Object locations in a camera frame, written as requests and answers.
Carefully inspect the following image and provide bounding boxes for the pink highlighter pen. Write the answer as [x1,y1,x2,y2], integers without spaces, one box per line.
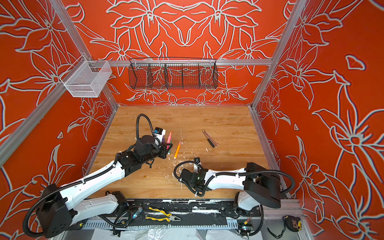
[167,131,172,144]

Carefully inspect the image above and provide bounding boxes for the orange highlighter pen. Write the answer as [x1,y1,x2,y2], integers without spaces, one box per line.
[174,141,183,159]

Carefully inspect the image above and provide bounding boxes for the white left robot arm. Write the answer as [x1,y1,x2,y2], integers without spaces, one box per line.
[22,127,172,238]

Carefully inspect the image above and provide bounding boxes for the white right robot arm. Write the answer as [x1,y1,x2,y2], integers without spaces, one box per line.
[174,158,296,211]

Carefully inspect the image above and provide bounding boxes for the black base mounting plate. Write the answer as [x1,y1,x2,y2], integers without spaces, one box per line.
[106,199,261,226]

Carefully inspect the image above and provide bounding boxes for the right black tape measure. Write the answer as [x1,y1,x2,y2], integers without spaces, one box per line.
[283,215,302,232]

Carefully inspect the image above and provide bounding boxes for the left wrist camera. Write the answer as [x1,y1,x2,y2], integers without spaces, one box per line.
[153,127,166,143]

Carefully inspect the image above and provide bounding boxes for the yellow handled pliers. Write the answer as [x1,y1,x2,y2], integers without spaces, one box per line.
[145,207,182,223]

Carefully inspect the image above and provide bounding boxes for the grey slotted cable duct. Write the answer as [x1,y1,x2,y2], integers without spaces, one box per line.
[82,219,239,231]

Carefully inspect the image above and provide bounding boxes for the black wire mesh basket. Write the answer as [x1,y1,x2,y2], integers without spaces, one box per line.
[128,58,219,90]

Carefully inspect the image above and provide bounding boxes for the white wire mesh basket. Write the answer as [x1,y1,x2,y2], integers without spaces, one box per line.
[59,56,112,98]

